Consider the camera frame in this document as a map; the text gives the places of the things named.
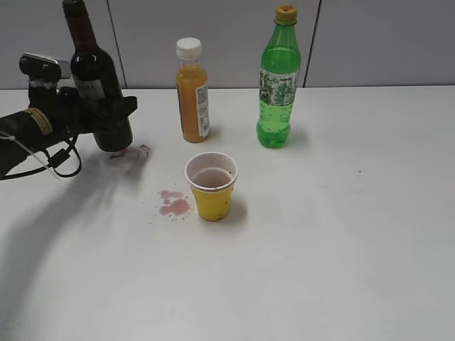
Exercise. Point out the yellow paper cup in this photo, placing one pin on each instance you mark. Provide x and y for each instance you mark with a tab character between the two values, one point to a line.
212	177

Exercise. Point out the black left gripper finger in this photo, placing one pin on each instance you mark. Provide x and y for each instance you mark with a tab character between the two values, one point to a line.
112	114

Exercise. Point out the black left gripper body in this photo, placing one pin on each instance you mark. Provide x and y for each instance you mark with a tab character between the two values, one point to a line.
69	114

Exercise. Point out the red wine bottle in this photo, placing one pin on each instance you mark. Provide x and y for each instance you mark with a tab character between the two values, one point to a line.
96	80

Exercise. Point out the spilled red wine stain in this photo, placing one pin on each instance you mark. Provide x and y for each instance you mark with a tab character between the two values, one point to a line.
169	206

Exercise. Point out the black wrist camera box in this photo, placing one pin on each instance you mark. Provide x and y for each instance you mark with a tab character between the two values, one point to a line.
44	68

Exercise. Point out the orange juice bottle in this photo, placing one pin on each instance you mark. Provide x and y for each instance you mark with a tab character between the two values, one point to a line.
192	90

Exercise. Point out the green plastic soda bottle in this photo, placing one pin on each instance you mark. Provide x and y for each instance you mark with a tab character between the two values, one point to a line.
279	72

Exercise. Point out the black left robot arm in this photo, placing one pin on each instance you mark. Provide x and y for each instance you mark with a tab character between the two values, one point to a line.
42	137

